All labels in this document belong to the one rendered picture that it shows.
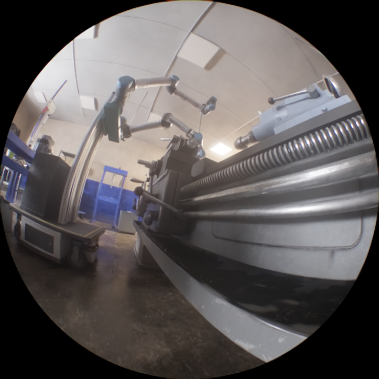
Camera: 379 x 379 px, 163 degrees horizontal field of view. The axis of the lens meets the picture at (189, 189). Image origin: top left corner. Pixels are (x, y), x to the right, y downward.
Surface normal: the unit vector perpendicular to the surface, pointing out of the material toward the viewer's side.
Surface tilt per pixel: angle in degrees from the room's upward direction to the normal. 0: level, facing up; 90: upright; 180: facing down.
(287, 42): 180
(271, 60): 180
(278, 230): 90
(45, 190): 90
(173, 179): 90
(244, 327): 90
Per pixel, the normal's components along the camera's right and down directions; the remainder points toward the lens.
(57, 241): 0.43, -0.17
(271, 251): -0.88, -0.24
